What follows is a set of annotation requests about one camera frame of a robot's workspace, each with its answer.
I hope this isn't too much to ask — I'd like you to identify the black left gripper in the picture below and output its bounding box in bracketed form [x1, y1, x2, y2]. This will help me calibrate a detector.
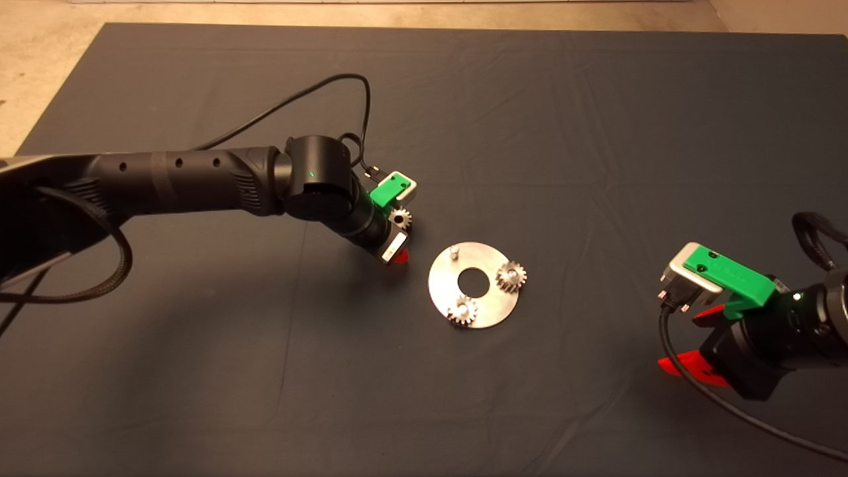
[351, 202, 410, 266]

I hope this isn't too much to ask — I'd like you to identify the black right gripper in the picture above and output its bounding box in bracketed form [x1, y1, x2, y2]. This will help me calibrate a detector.
[657, 288, 822, 401]

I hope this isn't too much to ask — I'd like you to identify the round metal carrier plate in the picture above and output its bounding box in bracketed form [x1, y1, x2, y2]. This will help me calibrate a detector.
[428, 241, 521, 329]

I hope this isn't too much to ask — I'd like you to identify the dark grey table cloth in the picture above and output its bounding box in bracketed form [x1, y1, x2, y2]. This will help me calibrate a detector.
[0, 22, 848, 477]

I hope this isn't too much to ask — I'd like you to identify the smooth black right camera cable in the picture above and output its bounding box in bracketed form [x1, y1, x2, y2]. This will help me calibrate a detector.
[659, 306, 848, 462]

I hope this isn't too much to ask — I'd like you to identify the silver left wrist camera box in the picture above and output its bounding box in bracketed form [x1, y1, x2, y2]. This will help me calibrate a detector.
[390, 171, 419, 203]

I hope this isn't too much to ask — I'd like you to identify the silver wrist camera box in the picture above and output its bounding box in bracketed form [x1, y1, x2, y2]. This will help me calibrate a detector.
[659, 242, 723, 309]
[390, 171, 419, 203]

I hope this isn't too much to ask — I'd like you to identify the green left camera mount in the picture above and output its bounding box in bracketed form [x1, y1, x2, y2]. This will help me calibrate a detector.
[369, 174, 411, 209]

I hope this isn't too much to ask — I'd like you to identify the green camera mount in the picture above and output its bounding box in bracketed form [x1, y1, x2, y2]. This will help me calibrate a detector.
[369, 174, 411, 209]
[684, 245, 777, 322]

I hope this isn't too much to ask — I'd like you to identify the green right camera mount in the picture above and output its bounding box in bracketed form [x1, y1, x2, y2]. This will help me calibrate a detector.
[684, 245, 777, 322]

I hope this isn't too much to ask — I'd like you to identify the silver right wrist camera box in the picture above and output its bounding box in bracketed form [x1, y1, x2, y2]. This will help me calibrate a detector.
[659, 242, 723, 309]

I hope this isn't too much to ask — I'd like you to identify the braided black left gripper cable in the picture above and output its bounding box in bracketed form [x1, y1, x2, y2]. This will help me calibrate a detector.
[340, 132, 366, 168]

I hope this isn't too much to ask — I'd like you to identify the braided black gripper cable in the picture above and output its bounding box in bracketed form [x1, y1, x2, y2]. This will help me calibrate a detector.
[340, 132, 366, 168]
[793, 212, 848, 269]

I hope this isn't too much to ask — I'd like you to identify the braided black right gripper cable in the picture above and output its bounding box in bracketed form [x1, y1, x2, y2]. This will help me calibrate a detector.
[793, 212, 848, 269]

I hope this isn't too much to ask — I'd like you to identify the thick black braided cable loop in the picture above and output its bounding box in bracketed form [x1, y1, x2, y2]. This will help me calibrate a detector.
[0, 185, 133, 304]

